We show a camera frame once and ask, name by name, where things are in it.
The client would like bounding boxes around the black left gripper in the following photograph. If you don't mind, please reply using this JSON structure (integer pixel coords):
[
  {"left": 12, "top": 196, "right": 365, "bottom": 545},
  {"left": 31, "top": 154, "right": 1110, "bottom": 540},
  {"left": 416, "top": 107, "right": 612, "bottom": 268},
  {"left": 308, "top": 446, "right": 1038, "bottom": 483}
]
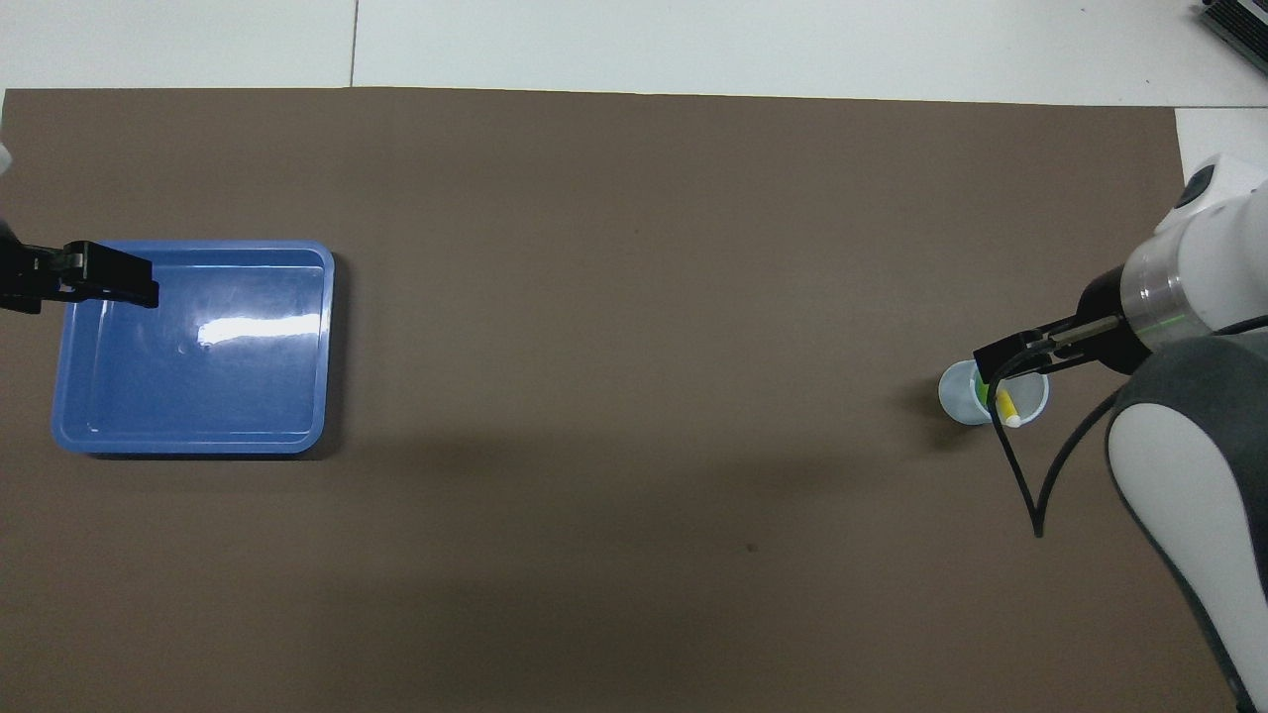
[{"left": 0, "top": 220, "right": 160, "bottom": 316}]

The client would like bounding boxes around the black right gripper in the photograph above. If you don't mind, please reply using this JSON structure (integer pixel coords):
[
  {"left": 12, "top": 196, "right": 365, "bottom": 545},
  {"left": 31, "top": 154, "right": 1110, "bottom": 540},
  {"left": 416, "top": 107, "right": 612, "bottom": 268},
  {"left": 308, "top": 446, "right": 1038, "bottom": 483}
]
[{"left": 973, "top": 263, "right": 1155, "bottom": 382}]

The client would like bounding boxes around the pale blue mesh cup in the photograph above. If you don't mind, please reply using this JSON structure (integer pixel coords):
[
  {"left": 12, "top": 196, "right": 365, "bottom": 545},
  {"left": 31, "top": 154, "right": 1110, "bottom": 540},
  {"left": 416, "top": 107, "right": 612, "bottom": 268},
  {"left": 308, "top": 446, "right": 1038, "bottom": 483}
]
[{"left": 938, "top": 358, "right": 1050, "bottom": 428}]

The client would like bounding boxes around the blue plastic tray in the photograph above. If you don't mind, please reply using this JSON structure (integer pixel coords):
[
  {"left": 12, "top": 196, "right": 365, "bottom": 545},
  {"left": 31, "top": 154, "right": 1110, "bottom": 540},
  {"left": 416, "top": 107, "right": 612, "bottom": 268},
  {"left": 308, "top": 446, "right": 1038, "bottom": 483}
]
[{"left": 52, "top": 240, "right": 336, "bottom": 457}]

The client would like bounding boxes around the grey ribbed device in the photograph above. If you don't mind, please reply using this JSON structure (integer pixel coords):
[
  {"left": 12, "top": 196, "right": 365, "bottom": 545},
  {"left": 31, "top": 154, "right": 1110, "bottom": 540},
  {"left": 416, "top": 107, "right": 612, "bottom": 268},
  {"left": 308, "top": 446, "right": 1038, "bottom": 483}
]
[{"left": 1199, "top": 0, "right": 1268, "bottom": 75}]

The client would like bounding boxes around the brown table mat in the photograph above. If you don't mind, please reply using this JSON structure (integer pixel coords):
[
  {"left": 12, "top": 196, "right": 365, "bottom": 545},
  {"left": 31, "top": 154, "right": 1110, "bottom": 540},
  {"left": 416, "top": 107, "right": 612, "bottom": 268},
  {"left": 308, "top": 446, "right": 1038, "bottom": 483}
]
[{"left": 0, "top": 87, "right": 1234, "bottom": 713}]

